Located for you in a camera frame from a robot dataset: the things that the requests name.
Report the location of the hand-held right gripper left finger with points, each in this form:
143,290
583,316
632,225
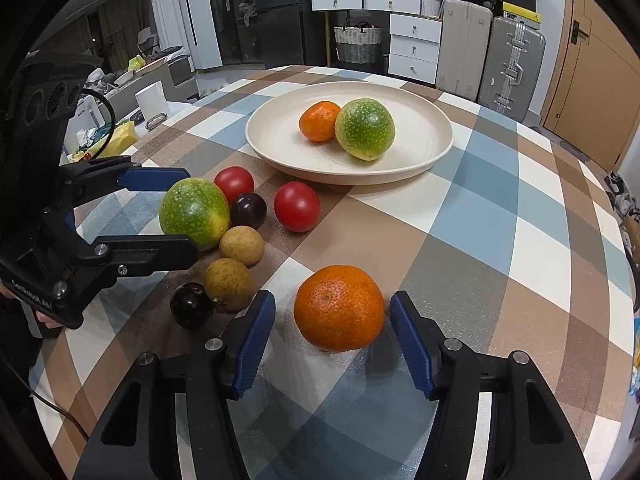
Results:
255,340

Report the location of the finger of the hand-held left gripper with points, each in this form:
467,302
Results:
150,179
150,252

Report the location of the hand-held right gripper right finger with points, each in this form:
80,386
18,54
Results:
410,345

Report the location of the green passion fruit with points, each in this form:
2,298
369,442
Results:
365,129
192,212

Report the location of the brown longan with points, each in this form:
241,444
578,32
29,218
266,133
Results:
242,246
228,284

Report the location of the dark purple plum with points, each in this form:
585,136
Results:
248,210
191,306

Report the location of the mandarin orange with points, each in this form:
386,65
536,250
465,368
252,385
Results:
339,308
319,121

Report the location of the red tomato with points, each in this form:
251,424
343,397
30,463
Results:
297,206
234,182

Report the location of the cream round plate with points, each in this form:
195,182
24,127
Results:
300,155

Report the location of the person's left hand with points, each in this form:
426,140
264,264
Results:
47,320

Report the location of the yellow plastic bag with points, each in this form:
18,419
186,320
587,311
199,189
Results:
120,140

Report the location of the small metal tin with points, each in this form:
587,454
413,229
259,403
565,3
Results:
155,120

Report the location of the white cylinder container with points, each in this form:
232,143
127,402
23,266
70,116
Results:
150,99

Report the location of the checked tablecloth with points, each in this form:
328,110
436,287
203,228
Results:
475,210

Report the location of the white standing air conditioner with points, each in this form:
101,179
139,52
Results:
200,15

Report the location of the dark grey refrigerator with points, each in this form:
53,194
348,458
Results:
285,10

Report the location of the woven laundry basket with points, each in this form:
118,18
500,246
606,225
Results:
357,40

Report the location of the silver suitcase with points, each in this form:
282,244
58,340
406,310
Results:
510,70

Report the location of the white drawer desk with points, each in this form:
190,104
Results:
412,47

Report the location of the beige suitcase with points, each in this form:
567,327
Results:
462,50

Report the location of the wooden door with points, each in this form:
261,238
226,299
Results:
595,75

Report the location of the yellow black box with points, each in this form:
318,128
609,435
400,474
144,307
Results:
522,16

